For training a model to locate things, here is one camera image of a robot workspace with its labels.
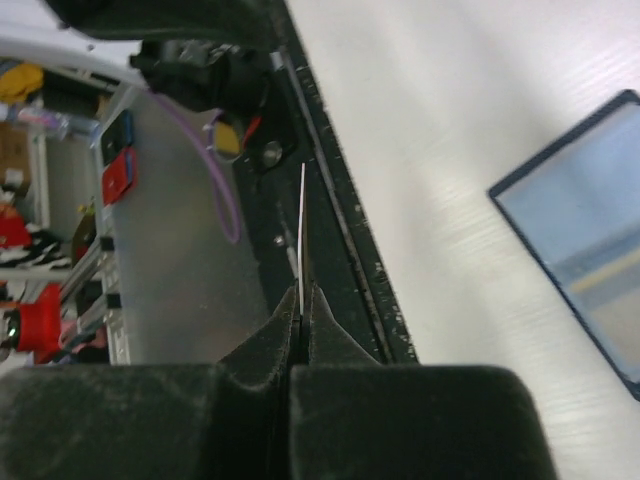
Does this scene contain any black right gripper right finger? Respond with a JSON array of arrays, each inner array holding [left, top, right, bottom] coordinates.
[[289, 313, 558, 479]]

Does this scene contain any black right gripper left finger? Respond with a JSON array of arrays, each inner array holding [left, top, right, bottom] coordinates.
[[1, 288, 299, 479]]

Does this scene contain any gold credit card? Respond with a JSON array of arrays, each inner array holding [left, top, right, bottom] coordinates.
[[297, 163, 306, 316]]

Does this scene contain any navy blue card holder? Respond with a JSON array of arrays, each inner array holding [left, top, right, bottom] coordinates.
[[487, 89, 639, 398]]

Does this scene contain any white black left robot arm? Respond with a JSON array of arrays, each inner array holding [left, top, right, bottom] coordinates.
[[1, 1, 279, 116]]

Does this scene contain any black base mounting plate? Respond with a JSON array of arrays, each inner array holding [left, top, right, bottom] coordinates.
[[233, 1, 418, 364]]

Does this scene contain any red cylindrical object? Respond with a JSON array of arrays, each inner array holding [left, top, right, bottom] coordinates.
[[1, 284, 61, 365]]

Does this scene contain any red black clamp device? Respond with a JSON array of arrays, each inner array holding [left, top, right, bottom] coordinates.
[[100, 109, 137, 205]]

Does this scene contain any aluminium rail frame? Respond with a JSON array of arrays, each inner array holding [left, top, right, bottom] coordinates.
[[59, 216, 130, 365]]

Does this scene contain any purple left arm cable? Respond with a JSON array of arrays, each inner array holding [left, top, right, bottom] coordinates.
[[149, 92, 241, 245]]

